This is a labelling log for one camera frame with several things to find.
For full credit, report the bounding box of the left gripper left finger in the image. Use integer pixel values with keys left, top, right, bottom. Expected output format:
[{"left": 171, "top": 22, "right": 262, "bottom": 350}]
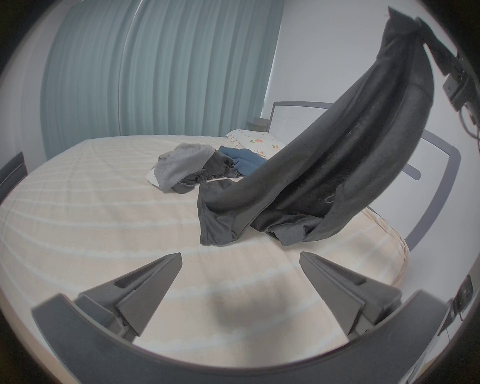
[{"left": 75, "top": 252, "right": 183, "bottom": 343}]

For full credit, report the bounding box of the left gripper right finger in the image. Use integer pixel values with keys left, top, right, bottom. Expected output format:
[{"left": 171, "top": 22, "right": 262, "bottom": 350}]
[{"left": 299, "top": 251, "right": 403, "bottom": 337}]

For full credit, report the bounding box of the black T-shirt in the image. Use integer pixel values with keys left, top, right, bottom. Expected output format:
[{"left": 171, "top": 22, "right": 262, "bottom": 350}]
[{"left": 197, "top": 7, "right": 436, "bottom": 247}]

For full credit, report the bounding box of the bed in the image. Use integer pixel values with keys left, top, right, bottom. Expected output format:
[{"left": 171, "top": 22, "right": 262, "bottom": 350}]
[{"left": 0, "top": 101, "right": 461, "bottom": 370}]

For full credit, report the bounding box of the pile of clothes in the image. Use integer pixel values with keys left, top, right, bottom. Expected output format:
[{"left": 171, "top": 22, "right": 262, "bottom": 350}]
[{"left": 148, "top": 142, "right": 269, "bottom": 195}]

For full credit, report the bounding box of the white printed pillow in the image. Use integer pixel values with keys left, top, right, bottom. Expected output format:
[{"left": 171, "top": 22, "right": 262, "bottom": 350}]
[{"left": 225, "top": 129, "right": 287, "bottom": 158}]

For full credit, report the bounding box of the grey bedside table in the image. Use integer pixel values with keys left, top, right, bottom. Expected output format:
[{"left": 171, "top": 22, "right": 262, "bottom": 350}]
[{"left": 245, "top": 117, "right": 270, "bottom": 132}]

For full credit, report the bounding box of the blue-green curtain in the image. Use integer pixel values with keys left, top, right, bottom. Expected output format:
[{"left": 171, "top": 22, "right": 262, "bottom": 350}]
[
  {"left": 39, "top": 0, "right": 141, "bottom": 160},
  {"left": 118, "top": 0, "right": 284, "bottom": 136}
]

